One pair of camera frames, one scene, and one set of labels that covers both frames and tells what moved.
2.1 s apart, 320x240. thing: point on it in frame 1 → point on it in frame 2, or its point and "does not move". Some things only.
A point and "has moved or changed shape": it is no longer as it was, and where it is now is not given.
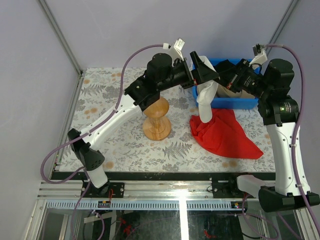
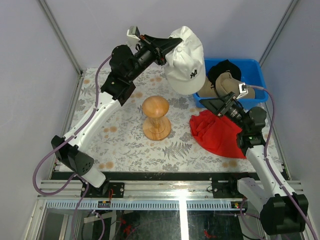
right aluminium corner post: x=281 y=25 does not move
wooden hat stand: x=157 y=127 does not move
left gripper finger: x=201 y=75 → x=164 y=50
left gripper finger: x=198 y=66 → x=163 y=43
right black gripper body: x=247 y=80 → x=233 y=111
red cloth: x=225 y=134 does not move
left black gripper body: x=181 y=74 → x=146 y=53
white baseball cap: x=206 y=92 has moved or changed shape
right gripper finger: x=226 y=78 → x=217 y=104
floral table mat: x=126 y=148 does not move
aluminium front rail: x=70 y=189 does not move
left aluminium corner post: x=70 y=54 does not move
